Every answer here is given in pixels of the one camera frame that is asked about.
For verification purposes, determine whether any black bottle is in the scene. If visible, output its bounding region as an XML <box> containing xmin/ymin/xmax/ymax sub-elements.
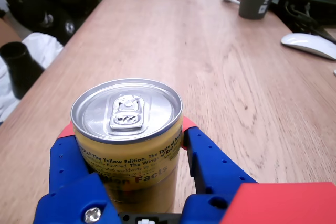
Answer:
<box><xmin>0</xmin><ymin>41</ymin><xmax>45</xmax><ymax>100</ymax></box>

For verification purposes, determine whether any white computer mouse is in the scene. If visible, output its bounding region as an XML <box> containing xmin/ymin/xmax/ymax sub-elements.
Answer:
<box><xmin>280</xmin><ymin>33</ymin><xmax>336</xmax><ymax>61</ymax></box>

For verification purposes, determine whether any black cable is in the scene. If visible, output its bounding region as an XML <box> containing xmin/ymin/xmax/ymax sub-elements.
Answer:
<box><xmin>309</xmin><ymin>22</ymin><xmax>336</xmax><ymax>44</ymax></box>

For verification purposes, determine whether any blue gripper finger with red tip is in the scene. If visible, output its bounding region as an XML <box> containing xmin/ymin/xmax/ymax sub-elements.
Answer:
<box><xmin>33</xmin><ymin>121</ymin><xmax>122</xmax><ymax>224</ymax></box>
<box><xmin>180</xmin><ymin>115</ymin><xmax>258</xmax><ymax>224</ymax></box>

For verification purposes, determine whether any yellow Red Bull can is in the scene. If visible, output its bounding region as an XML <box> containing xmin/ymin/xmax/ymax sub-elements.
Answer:
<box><xmin>70</xmin><ymin>78</ymin><xmax>184</xmax><ymax>214</ymax></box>

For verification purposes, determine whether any white cloth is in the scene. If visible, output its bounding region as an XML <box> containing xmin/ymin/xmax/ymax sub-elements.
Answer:
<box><xmin>0</xmin><ymin>32</ymin><xmax>64</xmax><ymax>124</ymax></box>

